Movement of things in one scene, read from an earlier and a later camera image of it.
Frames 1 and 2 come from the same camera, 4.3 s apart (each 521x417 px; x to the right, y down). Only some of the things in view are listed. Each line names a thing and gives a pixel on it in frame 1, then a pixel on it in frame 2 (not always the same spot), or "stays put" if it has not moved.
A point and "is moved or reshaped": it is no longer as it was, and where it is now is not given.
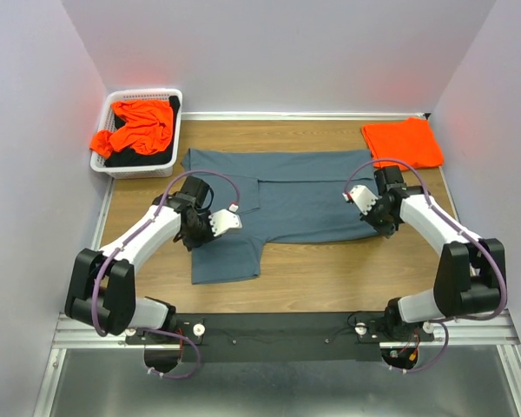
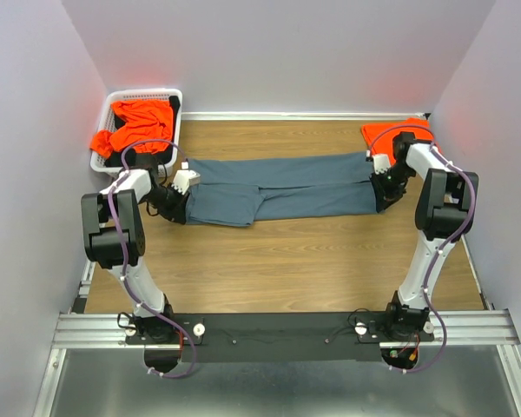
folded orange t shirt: [412, 142] stays put
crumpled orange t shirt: [147, 129] stays put
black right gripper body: [385, 223] -> [387, 184]
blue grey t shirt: [281, 195] is moved or reshaped
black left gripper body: [200, 234] -> [168, 201]
